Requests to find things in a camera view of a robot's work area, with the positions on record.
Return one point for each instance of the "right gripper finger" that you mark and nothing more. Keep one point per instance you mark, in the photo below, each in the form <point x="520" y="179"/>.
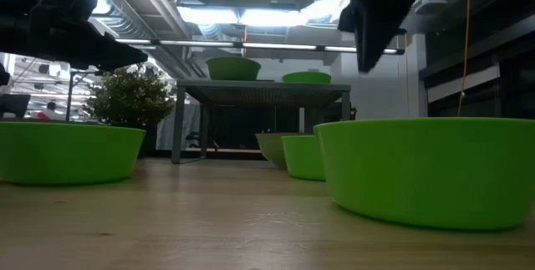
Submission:
<point x="367" y="44"/>
<point x="388" y="32"/>

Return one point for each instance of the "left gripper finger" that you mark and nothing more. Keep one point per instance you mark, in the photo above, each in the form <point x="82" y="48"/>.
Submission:
<point x="110" y="65"/>
<point x="123" y="50"/>

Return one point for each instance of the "black metal stand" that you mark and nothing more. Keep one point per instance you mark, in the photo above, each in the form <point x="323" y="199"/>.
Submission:
<point x="70" y="94"/>

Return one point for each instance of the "black monitor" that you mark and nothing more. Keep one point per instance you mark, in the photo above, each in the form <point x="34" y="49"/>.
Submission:
<point x="14" y="105"/>

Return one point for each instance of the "green bowl with floral interior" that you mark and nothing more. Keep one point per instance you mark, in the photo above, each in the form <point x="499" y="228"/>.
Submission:
<point x="418" y="169"/>
<point x="232" y="69"/>
<point x="62" y="153"/>
<point x="269" y="149"/>

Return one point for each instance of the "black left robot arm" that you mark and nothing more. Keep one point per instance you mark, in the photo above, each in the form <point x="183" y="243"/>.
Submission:
<point x="16" y="11"/>

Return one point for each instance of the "grey perforated metal shelf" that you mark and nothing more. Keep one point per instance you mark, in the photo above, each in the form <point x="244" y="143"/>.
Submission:
<point x="259" y="88"/>

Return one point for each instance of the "green potted plant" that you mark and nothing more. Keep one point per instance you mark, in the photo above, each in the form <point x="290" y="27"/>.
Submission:
<point x="131" y="98"/>

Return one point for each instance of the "long ceiling light bar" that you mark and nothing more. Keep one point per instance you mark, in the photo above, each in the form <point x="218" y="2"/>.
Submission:
<point x="200" y="43"/>

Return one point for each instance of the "plain green bowl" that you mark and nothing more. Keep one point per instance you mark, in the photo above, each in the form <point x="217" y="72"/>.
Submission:
<point x="303" y="157"/>
<point x="306" y="78"/>

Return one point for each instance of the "person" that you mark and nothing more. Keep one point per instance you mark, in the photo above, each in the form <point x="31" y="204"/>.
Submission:
<point x="50" y="112"/>

